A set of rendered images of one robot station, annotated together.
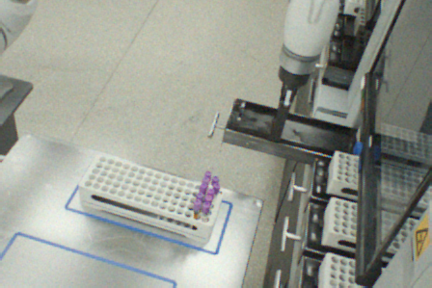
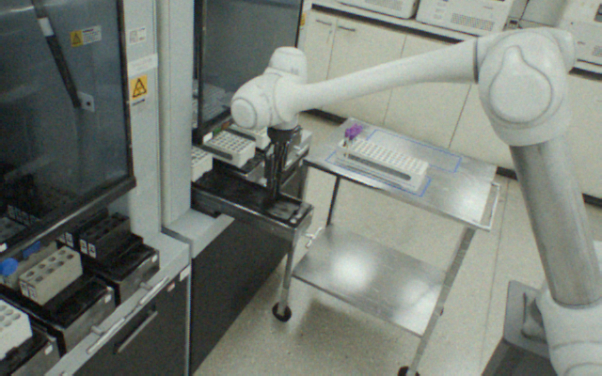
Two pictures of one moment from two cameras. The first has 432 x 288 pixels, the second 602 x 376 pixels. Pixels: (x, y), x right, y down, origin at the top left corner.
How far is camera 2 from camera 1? 2.16 m
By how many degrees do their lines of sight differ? 102
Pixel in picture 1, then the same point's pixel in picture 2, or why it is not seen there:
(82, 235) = not seen: hidden behind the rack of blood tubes
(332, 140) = (220, 184)
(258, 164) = not seen: outside the picture
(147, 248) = not seen: hidden behind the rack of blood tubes
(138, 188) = (391, 155)
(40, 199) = (448, 184)
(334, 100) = (163, 246)
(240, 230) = (324, 150)
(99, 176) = (416, 164)
